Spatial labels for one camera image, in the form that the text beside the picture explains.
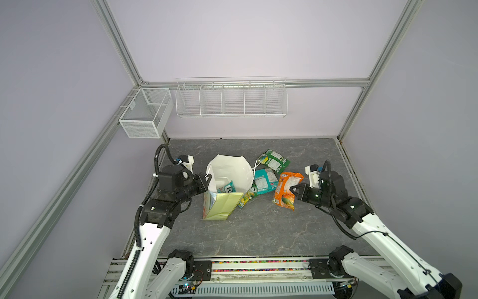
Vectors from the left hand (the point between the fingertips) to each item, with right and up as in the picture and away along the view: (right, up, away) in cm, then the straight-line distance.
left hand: (212, 178), depth 70 cm
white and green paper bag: (+2, +2, +15) cm, 16 cm away
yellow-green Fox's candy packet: (+13, -12, +21) cm, 28 cm away
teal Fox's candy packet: (+23, -4, +27) cm, 36 cm away
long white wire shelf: (+6, +40, +28) cm, 49 cm away
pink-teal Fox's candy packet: (+5, -7, +20) cm, 22 cm away
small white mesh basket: (-41, +31, +30) cm, 60 cm away
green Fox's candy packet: (+29, +5, +35) cm, 46 cm away
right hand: (+31, -5, +5) cm, 32 cm away
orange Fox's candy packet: (+28, -8, +6) cm, 30 cm away
